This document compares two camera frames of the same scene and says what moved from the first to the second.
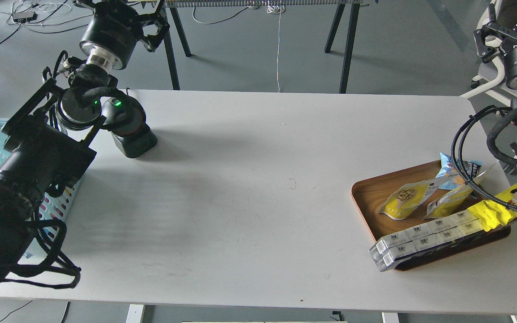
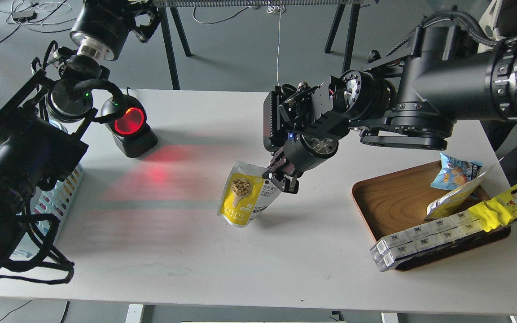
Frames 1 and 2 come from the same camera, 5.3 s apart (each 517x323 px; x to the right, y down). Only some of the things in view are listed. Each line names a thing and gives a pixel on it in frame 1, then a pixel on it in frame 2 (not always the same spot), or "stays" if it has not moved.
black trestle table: [172, 8] stays
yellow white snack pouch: [408, 198] -> [245, 194]
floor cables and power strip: [31, 13] stays
